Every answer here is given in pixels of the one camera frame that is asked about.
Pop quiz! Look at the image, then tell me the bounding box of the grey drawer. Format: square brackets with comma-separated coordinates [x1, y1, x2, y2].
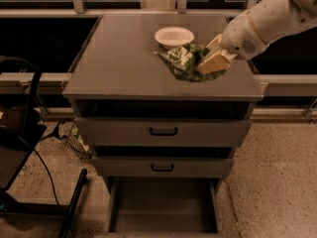
[75, 100, 251, 148]
[92, 147, 233, 178]
[106, 178, 222, 238]

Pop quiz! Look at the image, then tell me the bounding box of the green jalapeno chip bag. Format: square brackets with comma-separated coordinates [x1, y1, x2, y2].
[158, 44, 226, 82]

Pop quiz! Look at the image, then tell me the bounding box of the black middle drawer handle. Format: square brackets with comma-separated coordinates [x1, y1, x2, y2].
[151, 164, 174, 173]

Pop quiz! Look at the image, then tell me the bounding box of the grey bottom drawer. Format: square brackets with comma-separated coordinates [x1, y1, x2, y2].
[106, 178, 222, 238]

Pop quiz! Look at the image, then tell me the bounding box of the black cart stand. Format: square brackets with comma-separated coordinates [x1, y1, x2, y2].
[0, 56, 87, 238]

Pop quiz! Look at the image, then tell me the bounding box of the grey top drawer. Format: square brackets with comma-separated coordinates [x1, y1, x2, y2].
[75, 100, 251, 148]

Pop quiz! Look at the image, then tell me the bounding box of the wire basket with bags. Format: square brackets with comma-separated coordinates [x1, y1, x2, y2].
[66, 125, 92, 161]

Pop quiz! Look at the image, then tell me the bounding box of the grey middle drawer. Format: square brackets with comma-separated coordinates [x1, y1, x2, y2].
[92, 147, 233, 178]

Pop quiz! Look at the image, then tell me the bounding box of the black drawer handle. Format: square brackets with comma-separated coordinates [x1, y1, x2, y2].
[149, 127, 178, 137]
[151, 164, 174, 173]

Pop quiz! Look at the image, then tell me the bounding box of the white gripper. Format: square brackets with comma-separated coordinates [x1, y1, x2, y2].
[196, 11, 268, 74]

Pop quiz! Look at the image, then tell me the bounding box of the white paper bowl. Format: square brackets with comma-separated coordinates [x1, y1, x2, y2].
[155, 27, 194, 50]

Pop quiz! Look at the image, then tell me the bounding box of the black top drawer handle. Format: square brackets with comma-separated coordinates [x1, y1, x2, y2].
[149, 127, 178, 137]

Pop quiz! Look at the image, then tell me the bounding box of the black cable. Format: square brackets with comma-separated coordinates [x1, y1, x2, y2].
[34, 120, 77, 238]

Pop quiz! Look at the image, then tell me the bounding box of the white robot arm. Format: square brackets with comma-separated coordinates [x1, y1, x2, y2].
[196, 0, 317, 74]

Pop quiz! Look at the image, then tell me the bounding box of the grey drawer cabinet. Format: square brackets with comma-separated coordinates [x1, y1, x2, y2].
[62, 13, 265, 194]

